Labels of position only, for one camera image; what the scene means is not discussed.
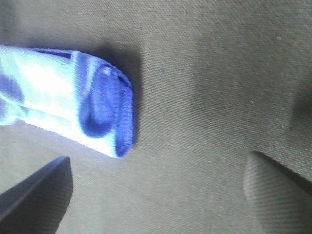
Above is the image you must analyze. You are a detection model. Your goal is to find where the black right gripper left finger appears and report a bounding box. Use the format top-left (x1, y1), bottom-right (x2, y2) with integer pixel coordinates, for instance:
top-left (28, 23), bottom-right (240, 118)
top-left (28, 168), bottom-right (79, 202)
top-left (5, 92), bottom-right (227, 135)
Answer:
top-left (0, 156), bottom-right (73, 234)

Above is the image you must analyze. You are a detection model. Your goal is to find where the black table cloth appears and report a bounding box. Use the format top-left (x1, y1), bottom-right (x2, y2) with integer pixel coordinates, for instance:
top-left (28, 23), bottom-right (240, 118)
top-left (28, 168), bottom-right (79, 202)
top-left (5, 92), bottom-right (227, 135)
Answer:
top-left (0, 0), bottom-right (312, 234)

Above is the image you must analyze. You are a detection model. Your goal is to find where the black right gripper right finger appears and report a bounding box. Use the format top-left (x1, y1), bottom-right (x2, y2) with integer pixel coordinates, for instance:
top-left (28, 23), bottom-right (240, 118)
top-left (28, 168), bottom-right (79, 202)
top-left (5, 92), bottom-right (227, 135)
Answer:
top-left (243, 151), bottom-right (312, 234)

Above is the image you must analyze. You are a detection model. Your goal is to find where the blue microfiber towel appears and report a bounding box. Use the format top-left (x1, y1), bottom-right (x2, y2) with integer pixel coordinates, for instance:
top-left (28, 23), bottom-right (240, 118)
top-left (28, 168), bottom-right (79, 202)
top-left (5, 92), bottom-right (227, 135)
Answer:
top-left (0, 45), bottom-right (134, 157)

